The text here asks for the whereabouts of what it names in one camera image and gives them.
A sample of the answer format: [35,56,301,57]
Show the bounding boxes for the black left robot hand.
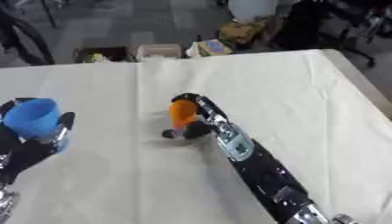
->
[0,97,77,185]

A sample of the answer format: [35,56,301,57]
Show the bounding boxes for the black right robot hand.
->
[160,92,233,140]

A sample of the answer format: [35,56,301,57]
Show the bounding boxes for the orange plastic cup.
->
[168,99,200,131]

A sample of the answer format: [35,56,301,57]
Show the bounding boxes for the blue plastic cup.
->
[1,98,73,155]

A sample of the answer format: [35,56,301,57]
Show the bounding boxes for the cardboard box with blue print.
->
[185,38,235,59]

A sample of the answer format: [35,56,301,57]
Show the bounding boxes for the beige plastic container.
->
[135,43,184,61]

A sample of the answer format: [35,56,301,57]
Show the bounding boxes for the tan cardboard box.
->
[219,19,271,45]

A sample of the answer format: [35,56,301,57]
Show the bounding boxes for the black bin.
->
[72,46,135,64]

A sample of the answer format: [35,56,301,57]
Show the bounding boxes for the black office chair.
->
[272,0,392,68]

